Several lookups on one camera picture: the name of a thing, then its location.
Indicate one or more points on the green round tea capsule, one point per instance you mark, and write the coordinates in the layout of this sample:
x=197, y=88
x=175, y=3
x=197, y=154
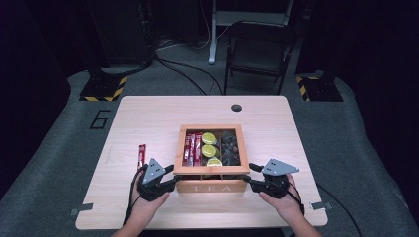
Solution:
x=209, y=138
x=209, y=150
x=214, y=162

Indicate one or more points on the black hazard-striped stand base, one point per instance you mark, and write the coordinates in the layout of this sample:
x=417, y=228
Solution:
x=321, y=89
x=102, y=89

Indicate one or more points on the person's left hand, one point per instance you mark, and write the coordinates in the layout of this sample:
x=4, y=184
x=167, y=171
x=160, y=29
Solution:
x=146, y=207

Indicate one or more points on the person's right hand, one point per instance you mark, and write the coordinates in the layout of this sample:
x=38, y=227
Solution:
x=285, y=205

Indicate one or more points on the pile of dark tea packets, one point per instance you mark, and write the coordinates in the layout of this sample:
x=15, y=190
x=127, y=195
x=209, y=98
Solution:
x=229, y=148

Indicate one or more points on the red tea sachet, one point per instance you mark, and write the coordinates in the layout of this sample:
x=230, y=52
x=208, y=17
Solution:
x=192, y=149
x=142, y=156
x=198, y=148
x=186, y=149

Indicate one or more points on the black folding chair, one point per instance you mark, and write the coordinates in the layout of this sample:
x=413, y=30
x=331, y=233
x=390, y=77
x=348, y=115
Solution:
x=260, y=49

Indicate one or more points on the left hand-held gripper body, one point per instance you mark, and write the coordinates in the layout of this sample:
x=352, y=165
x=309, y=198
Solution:
x=153, y=184

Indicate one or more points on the dark curtain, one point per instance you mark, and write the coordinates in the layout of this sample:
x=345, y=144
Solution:
x=29, y=82
x=378, y=65

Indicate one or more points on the grey tape piece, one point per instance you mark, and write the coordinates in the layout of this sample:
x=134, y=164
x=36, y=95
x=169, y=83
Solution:
x=321, y=206
x=81, y=209

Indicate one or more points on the wooden tea box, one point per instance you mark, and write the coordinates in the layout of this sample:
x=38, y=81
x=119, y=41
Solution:
x=210, y=187

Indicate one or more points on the white metal stand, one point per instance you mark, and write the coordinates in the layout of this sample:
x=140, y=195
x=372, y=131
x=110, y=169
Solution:
x=213, y=39

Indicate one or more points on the black equipment cabinet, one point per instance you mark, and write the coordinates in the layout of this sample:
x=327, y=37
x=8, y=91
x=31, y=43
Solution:
x=122, y=33

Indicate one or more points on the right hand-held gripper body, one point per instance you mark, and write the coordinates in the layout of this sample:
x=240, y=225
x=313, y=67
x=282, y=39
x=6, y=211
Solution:
x=275, y=182

